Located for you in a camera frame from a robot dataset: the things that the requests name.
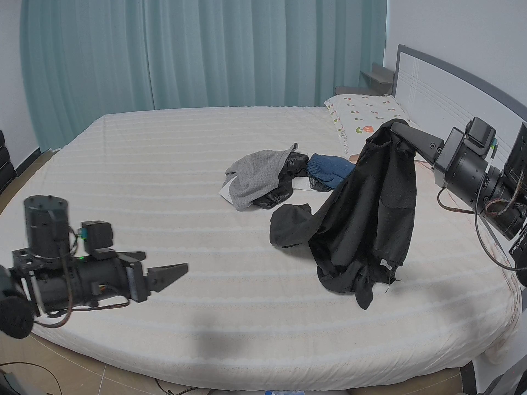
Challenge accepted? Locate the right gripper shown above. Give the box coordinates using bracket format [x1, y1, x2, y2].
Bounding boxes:
[391, 120, 501, 203]

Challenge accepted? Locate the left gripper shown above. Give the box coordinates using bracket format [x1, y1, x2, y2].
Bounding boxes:
[40, 258, 189, 310]

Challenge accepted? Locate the black T-shirt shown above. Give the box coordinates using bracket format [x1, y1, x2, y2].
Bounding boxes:
[270, 118, 417, 311]

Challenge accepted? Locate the bed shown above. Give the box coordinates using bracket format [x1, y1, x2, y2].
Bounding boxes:
[0, 44, 527, 395]

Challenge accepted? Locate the white printed pillow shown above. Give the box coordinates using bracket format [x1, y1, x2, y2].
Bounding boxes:
[323, 94, 421, 157]

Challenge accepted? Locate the grey bedside table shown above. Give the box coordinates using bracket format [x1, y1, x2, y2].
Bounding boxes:
[334, 62, 395, 96]

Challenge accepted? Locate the blue and white garment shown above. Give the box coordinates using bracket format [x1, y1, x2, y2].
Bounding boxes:
[308, 153, 355, 190]

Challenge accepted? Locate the grey garment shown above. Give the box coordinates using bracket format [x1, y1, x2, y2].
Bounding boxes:
[224, 148, 297, 212]

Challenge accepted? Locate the black shiny garment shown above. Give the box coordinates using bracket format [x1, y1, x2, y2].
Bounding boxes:
[253, 153, 330, 210]

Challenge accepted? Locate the blue-green curtain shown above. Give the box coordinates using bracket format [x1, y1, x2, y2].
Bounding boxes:
[145, 0, 388, 110]
[21, 0, 149, 151]

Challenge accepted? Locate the black chest of drawers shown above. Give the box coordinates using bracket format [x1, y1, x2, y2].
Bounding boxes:
[0, 130, 18, 194]

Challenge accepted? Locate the black cable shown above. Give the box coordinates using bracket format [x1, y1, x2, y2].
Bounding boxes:
[153, 378, 186, 395]
[437, 185, 520, 271]
[32, 297, 130, 329]

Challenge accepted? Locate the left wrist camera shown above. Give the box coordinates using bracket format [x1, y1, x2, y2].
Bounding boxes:
[77, 221, 120, 262]

